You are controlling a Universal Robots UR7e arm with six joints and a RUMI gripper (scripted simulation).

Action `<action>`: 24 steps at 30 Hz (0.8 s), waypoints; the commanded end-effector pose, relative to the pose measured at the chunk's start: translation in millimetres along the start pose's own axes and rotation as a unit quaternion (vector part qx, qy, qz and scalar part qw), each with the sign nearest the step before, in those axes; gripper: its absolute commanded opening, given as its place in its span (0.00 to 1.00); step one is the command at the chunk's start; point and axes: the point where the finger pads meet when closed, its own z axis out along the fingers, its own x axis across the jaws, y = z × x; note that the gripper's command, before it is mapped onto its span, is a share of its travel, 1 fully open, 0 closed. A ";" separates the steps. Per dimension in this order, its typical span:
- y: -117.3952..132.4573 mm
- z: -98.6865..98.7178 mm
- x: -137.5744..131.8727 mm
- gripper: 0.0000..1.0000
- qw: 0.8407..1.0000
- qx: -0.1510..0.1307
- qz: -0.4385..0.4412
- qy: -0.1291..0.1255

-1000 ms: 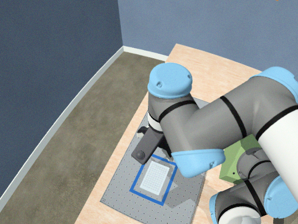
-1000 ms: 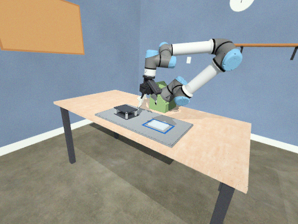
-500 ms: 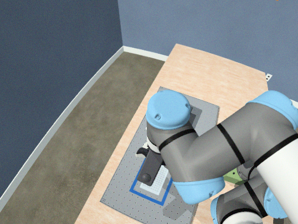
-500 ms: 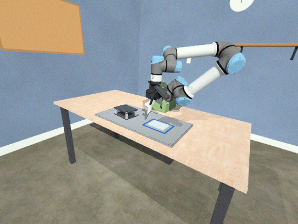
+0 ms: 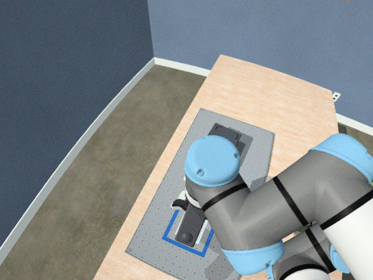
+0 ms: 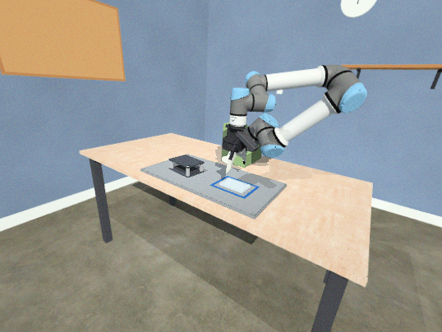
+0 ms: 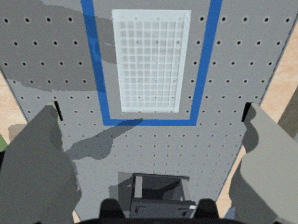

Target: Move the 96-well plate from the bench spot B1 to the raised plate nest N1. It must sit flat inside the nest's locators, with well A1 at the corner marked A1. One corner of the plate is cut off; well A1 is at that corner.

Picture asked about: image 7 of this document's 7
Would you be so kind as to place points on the blue rectangular tape outline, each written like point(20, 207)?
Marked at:
point(91, 29)

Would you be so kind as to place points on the clear well plate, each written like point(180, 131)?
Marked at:
point(150, 47)

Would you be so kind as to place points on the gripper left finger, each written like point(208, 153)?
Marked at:
point(38, 184)

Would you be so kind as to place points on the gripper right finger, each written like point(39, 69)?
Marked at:
point(264, 187)

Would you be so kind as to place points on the grey perforated base plate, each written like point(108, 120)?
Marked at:
point(45, 56)

